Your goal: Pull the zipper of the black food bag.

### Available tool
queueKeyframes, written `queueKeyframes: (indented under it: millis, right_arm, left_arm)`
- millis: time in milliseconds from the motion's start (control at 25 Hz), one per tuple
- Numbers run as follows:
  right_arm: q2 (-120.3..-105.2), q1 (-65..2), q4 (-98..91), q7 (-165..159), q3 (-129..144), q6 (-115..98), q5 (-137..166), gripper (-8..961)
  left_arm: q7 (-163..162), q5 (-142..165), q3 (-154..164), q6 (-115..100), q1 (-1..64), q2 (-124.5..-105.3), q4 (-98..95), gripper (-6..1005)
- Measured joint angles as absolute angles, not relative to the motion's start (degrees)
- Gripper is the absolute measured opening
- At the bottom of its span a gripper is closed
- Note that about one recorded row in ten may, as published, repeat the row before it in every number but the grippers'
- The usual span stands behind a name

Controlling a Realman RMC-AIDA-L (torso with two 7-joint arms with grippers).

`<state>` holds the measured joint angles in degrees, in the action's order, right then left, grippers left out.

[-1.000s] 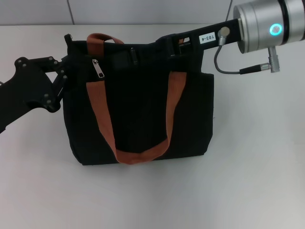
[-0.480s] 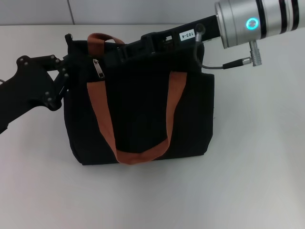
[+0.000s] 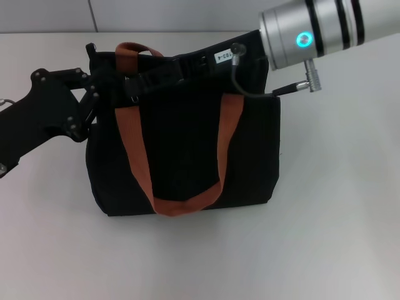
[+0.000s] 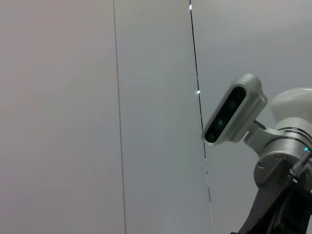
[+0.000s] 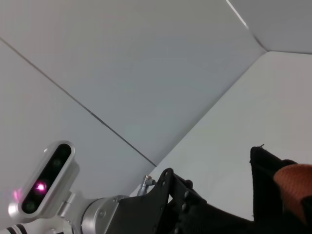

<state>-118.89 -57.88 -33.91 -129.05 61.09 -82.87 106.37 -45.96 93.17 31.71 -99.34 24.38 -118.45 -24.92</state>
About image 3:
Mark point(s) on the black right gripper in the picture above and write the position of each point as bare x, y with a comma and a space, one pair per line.
250, 43

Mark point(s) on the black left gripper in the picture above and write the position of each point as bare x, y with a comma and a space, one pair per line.
40, 109

